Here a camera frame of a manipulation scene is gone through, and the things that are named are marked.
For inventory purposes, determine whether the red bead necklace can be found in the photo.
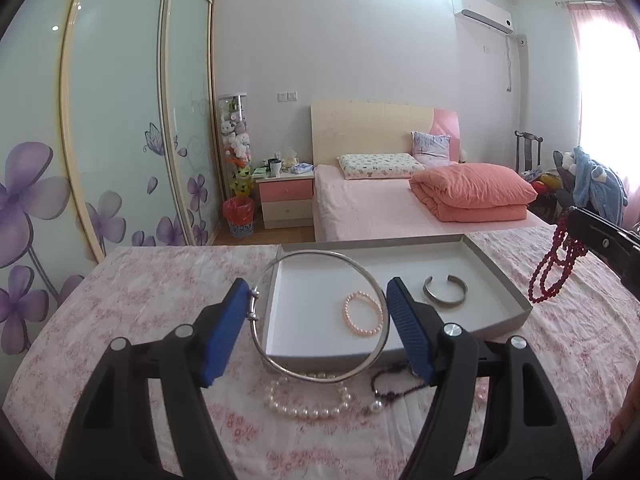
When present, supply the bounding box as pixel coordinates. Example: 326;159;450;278
528;209;590;305

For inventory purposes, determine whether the folded pink duvet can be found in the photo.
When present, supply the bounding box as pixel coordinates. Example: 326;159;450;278
409;162;539;224

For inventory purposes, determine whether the cream and pink headboard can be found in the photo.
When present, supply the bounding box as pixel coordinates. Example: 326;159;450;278
310;99;461;167

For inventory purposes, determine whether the pink curtain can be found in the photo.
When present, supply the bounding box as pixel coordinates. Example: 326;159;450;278
566;2;640;111

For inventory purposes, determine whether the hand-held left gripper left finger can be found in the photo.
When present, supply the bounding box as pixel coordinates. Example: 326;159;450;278
54;277;253;480

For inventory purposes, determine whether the pile of colourful toys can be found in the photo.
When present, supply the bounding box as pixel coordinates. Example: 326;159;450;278
530;170;564;196

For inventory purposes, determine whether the silver cuff bracelet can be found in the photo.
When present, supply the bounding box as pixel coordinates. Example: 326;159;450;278
422;274;470;309

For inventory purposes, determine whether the pink bed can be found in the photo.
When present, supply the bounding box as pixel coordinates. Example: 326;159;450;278
312;162;551;244

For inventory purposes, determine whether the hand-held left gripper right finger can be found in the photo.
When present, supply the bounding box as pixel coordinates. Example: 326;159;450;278
386;276;584;480

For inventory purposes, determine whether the air conditioner pipe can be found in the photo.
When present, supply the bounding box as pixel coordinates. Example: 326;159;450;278
504;34;527;94

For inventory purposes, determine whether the dark wooden chair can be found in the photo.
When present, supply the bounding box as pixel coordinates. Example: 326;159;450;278
514;130;546;177

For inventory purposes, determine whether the person's right forearm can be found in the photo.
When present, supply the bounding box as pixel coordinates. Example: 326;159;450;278
609;370;640;461

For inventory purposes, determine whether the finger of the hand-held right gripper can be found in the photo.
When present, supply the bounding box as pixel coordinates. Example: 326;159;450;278
567;206;640;306

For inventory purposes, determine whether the blue plush garment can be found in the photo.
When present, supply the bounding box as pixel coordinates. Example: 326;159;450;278
572;145;629;227

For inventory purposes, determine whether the grey shallow tray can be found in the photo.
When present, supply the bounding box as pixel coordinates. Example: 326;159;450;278
261;234;533;373

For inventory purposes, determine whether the dark bead bracelet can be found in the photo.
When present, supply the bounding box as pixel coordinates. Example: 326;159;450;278
367;361;432;416

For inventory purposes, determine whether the white air conditioner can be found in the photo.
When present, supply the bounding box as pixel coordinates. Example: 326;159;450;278
451;0;516;36

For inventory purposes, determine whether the floral sliding door wardrobe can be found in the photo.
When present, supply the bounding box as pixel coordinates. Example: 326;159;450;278
0;0;224;376

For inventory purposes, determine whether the red lined trash bin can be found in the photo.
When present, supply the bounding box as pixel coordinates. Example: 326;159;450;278
222;196;255;239

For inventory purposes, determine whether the lilac pillow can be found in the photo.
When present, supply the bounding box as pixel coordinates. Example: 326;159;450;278
410;131;451;166

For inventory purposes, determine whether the pink floral tablecloth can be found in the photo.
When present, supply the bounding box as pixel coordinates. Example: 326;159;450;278
0;224;640;480

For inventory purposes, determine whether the pink pearl bracelet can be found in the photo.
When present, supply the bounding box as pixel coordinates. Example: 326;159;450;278
342;291;386;339

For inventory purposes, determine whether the floral print pillow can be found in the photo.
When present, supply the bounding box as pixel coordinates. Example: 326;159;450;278
337;152;426;181

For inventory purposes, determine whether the plush toy display tube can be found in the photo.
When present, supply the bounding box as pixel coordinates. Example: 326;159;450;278
219;92;254;202

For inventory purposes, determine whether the white pearl bracelet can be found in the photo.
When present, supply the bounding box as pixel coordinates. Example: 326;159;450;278
264;370;354;421

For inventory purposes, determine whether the pink and cream nightstand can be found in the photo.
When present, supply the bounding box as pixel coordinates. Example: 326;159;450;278
252;164;316;231

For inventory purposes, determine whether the silver bangle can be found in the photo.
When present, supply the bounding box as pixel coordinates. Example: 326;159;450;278
247;249;391;386

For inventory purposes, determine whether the black office chair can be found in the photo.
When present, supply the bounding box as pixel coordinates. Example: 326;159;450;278
552;150;591;225

